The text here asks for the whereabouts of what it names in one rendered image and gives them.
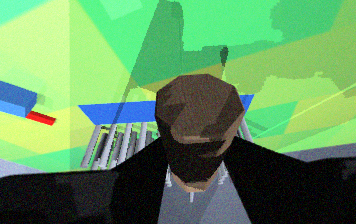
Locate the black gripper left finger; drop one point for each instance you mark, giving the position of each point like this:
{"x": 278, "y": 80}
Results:
{"x": 129, "y": 193}

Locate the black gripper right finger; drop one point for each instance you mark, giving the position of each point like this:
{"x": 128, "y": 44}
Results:
{"x": 278, "y": 189}

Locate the blue flat strip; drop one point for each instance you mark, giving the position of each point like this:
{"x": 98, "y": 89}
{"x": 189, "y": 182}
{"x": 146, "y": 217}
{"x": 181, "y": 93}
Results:
{"x": 131, "y": 112}

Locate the small blue block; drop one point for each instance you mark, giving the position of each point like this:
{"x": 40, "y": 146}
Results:
{"x": 16, "y": 100}

